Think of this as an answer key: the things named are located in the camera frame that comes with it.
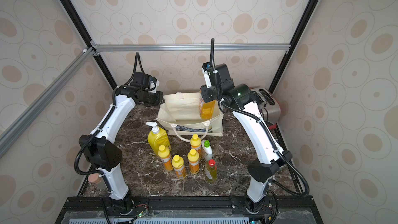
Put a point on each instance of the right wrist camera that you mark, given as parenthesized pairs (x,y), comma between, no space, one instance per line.
(220,78)

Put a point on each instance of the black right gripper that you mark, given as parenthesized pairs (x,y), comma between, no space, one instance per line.
(206,90)

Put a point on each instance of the orange bottle yellow cap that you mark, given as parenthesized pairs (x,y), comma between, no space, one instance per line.
(196,144)
(193,158)
(178,165)
(165,156)

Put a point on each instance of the yellow-green bottle red cap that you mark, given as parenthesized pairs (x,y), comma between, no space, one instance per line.
(211,170)

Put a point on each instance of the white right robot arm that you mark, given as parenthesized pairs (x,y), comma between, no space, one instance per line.
(244,103)

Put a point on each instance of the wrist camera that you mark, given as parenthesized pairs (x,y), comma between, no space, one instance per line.
(220,78)
(144,81)

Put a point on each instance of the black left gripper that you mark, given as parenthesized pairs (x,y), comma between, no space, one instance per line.
(160,100)

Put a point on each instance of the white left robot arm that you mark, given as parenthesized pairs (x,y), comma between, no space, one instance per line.
(98,153)

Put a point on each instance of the orange pump dish soap bottle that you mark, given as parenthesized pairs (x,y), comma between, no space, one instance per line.
(206,110)

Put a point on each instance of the silver left side rail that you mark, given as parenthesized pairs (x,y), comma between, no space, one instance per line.
(17,128)

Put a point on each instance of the yellow pump dish soap bottle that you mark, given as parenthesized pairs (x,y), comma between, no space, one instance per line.
(157,136)

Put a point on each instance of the silver horizontal back rail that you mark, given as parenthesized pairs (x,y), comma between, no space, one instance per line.
(193,47)

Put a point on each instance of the black base frame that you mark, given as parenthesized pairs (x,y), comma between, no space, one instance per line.
(193,210)

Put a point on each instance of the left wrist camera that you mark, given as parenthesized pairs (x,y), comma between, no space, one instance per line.
(144,81)

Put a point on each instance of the red and silver toaster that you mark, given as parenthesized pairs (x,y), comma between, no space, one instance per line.
(268,107)

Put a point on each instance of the white bottle green cap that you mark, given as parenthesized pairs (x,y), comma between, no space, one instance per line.
(206,150)

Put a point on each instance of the cream starry night tote bag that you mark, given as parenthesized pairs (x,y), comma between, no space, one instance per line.
(179,115)

